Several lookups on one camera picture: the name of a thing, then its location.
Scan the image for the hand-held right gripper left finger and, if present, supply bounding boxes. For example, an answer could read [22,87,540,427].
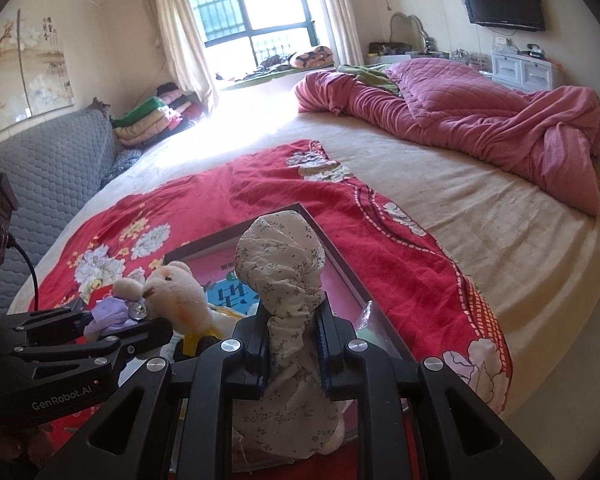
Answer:
[32,305,276,480]

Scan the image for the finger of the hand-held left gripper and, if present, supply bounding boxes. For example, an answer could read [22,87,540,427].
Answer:
[0,307,98,348]
[10,316,175,396]

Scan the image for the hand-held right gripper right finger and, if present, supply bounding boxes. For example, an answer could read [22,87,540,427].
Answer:
[312,305,556,480]

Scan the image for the green round item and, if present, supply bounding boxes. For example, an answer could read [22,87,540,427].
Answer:
[355,300,396,356]

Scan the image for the beige teddy bear purple bow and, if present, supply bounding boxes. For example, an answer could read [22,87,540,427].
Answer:
[82,260,216,346]

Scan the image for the cream floral cloth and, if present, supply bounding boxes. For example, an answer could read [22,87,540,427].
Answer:
[230,210,348,461]

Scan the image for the red and white box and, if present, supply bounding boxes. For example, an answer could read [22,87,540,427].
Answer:
[162,201,421,441]

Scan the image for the red floral blanket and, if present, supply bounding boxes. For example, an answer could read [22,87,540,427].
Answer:
[35,139,513,480]

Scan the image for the grey quilted headboard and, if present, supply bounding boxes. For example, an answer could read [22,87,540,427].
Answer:
[0,109,123,306]

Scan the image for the dark patterned cloth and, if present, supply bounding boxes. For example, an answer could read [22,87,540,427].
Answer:
[100,149,143,186]

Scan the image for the beige folded blanket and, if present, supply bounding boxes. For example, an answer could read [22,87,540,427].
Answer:
[114,110,181,148]

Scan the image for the bed with cream sheet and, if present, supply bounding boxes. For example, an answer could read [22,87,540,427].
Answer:
[7,75,600,411]

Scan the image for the pink folded blanket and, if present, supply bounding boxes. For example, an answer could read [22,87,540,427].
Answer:
[167,105,201,133]

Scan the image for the green folded blanket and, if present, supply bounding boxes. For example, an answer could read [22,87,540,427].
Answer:
[111,96,170,128]

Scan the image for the green crumpled blanket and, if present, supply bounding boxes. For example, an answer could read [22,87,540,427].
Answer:
[337,62,401,95]

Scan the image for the pink quilt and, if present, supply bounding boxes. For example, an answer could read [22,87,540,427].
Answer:
[294,57,600,217]

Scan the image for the dark clothes on windowsill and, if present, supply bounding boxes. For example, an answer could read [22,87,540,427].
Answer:
[215,55,293,83]

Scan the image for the brown floral cushion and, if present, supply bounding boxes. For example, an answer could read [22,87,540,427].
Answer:
[290,46,335,69]

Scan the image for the cream curtain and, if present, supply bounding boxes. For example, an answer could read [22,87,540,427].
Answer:
[149,0,221,121]
[312,0,366,66]

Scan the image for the cluttered dressing table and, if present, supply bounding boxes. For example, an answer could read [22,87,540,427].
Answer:
[367,40,486,68]

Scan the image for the heart-shaped metal mirror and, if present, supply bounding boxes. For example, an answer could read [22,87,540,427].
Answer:
[390,11,433,53]

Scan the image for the barred window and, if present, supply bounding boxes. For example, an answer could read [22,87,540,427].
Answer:
[185,0,317,68]

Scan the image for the white drawer cabinet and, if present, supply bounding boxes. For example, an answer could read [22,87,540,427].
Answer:
[490,47,566,92]

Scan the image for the black flat television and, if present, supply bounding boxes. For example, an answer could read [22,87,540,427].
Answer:
[457,0,547,32]

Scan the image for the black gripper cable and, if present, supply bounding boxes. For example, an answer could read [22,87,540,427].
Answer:
[7,237,42,313]

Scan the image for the blossom wall painting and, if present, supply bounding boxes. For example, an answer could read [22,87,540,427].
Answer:
[0,7,76,143]

